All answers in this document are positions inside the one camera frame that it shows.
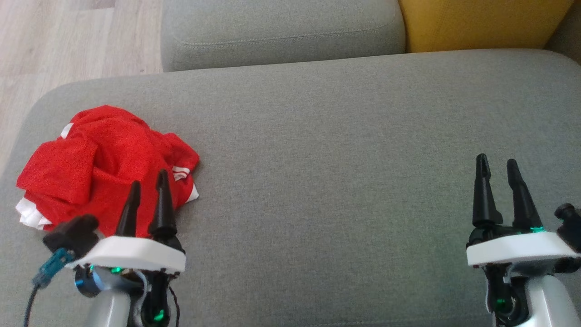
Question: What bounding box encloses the wide yellow sofa back cushion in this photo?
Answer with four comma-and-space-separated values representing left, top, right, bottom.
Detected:
398, 0, 575, 54

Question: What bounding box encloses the taupe partition panel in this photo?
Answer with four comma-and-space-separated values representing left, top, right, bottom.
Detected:
544, 0, 581, 54

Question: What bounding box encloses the black cable teal connector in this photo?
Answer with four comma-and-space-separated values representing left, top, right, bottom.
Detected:
23, 248, 75, 327

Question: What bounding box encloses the red mesh shorts white stripe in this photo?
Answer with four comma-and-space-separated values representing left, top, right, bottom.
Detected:
60, 105, 200, 239

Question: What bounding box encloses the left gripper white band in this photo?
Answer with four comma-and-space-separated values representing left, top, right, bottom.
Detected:
65, 168, 187, 275

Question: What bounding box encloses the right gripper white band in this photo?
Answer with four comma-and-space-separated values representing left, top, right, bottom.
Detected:
466, 153, 581, 268

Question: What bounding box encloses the thin black cable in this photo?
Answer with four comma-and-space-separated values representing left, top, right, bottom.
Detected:
168, 285, 181, 327

